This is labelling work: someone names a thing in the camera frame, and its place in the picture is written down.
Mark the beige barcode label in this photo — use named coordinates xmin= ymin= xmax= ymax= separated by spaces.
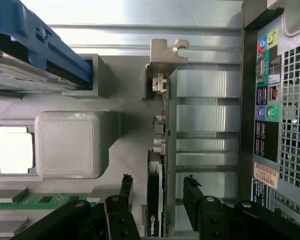
xmin=253 ymin=161 xmax=279 ymax=190

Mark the green RAM stick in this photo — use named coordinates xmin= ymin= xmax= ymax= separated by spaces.
xmin=0 ymin=192 xmax=91 ymax=211

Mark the grey printed parts rack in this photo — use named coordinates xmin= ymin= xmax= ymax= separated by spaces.
xmin=0 ymin=53 xmax=178 ymax=240

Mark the silver CPU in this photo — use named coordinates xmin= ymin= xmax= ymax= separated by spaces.
xmin=0 ymin=125 xmax=36 ymax=175

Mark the open black PC case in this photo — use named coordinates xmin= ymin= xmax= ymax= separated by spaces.
xmin=241 ymin=0 xmax=300 ymax=235

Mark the hard disk in blue caddy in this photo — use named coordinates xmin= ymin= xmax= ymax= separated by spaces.
xmin=0 ymin=0 xmax=94 ymax=91

